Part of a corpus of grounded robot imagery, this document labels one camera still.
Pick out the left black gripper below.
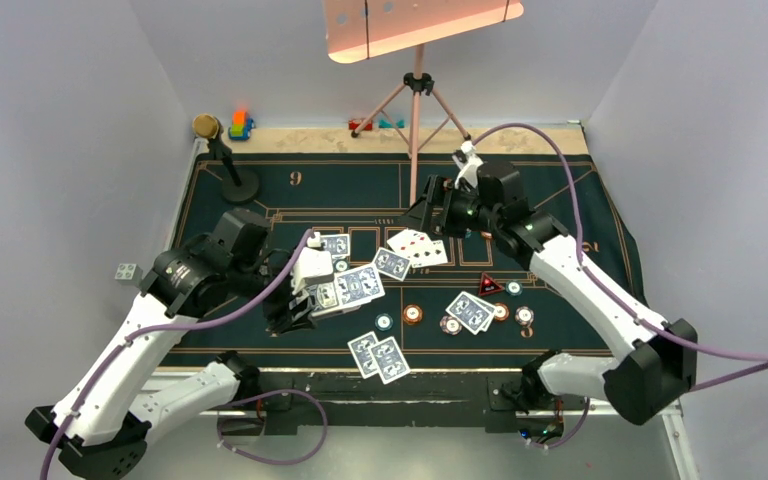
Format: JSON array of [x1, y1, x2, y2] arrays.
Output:
[[228, 242, 317, 331]]

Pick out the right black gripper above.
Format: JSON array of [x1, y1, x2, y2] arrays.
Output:
[[396, 175, 500, 239]]

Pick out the face-up community card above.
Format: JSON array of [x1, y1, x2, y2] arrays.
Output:
[[387, 229, 431, 257], [410, 240, 449, 269]]

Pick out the face-down card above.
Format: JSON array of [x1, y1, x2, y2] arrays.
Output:
[[372, 247, 411, 281]]

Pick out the next card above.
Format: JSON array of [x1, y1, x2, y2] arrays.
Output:
[[334, 263, 385, 307]]

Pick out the red triangular dealer button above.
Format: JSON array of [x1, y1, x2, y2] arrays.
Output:
[[477, 272, 506, 297]]

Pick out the green poker chip stack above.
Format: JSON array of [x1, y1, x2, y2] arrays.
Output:
[[374, 314, 394, 331]]

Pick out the orange poker chip stack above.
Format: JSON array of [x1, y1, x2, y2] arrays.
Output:
[[402, 304, 424, 325]]

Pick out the pink poker chip stack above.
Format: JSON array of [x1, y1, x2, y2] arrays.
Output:
[[440, 316, 462, 336]]

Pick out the blue playing card deck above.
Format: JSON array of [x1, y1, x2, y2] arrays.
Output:
[[289, 282, 344, 320]]

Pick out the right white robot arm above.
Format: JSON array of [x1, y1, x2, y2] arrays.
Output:
[[399, 161, 698, 425]]

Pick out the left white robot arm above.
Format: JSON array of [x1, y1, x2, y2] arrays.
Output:
[[25, 208, 334, 479]]

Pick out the teal toy block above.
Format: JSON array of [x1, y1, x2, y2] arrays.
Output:
[[378, 119, 405, 129]]

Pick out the red toy block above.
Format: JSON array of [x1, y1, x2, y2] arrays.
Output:
[[348, 118, 374, 131]]

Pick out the grey lego block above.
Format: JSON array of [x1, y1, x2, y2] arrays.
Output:
[[114, 263, 142, 283]]

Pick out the colourful toy block stack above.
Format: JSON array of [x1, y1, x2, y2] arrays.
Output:
[[228, 109, 255, 141]]

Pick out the pink music stand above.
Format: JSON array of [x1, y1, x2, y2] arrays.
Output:
[[322, 0, 525, 201]]

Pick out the gold round knob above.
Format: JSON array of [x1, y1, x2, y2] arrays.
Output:
[[191, 113, 222, 140]]

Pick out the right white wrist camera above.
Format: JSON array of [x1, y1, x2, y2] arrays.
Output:
[[452, 140, 483, 191]]

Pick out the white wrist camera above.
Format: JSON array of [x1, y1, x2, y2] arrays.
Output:
[[290, 229, 334, 294], [452, 140, 483, 191]]

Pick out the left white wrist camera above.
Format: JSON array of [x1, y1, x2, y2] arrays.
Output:
[[290, 229, 334, 294]]

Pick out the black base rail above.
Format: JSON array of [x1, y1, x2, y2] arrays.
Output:
[[240, 369, 584, 443]]

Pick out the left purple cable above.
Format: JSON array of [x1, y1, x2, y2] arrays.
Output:
[[38, 229, 328, 480]]

